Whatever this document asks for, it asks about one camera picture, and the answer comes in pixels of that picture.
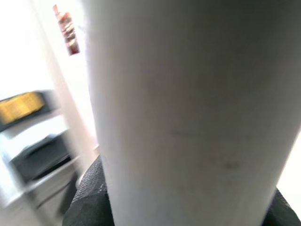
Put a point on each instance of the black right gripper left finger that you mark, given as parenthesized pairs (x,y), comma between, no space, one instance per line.
(91,200)

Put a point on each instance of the yellow chair label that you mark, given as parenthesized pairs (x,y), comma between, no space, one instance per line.
(21,107)

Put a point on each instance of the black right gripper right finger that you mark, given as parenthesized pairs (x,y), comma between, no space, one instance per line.
(287,214)

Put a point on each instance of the red wall hanging ornament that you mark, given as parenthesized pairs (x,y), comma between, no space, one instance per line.
(69,33)

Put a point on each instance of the white plastic table leg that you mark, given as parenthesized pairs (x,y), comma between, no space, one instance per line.
(188,106)
(70,106)

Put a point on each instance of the black folding chair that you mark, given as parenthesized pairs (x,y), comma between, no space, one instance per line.
(40,155)

